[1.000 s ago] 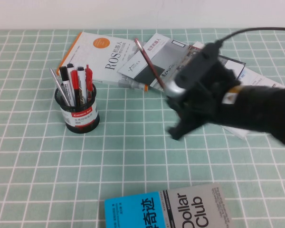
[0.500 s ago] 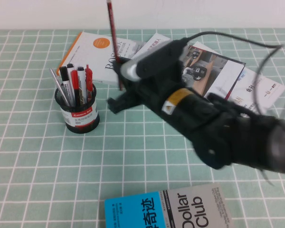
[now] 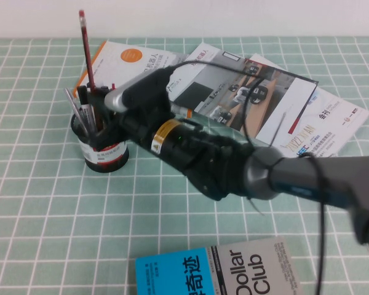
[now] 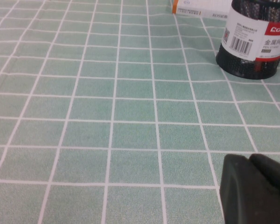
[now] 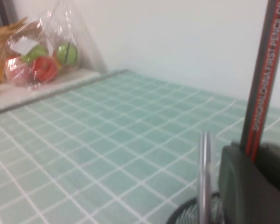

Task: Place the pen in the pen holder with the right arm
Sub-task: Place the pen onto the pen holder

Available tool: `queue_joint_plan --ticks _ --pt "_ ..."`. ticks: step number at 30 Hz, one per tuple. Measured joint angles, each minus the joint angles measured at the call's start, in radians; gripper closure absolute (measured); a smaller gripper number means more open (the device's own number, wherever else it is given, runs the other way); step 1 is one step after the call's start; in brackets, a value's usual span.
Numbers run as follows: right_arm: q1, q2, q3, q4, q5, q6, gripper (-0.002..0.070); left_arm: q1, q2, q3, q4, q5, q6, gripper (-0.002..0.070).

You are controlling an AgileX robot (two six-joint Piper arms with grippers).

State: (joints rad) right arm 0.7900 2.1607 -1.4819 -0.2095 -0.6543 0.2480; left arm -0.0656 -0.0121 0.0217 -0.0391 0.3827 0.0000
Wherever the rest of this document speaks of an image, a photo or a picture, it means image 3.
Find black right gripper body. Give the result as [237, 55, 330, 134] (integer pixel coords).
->
[105, 103, 173, 146]

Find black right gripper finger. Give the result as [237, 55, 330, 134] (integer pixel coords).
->
[85, 87, 112, 108]
[93, 120, 121, 152]

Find red black striped pencil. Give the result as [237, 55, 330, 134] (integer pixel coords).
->
[78, 9, 97, 93]

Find black mesh pen holder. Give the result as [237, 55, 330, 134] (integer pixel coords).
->
[69, 112, 130, 174]

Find silver pen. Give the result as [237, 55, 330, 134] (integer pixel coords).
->
[63, 88, 89, 136]

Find black cap marker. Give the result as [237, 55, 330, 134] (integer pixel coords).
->
[76, 85, 93, 136]

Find white ROS book orange spine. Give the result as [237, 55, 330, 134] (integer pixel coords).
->
[73, 40, 192, 120]

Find green checkered tablecloth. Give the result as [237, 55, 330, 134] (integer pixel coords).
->
[0, 36, 369, 295]

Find robot photo brochure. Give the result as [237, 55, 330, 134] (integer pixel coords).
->
[169, 42, 319, 146]

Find grey blue Dollar Club book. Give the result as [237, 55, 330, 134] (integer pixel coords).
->
[134, 235, 305, 295]

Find white 2022 XI'AN catalogue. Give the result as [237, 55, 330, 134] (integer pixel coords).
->
[248, 53, 369, 160]

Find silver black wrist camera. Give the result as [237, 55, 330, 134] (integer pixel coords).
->
[103, 69, 173, 116]

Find black cable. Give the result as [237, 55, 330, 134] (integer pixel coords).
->
[167, 60, 330, 295]

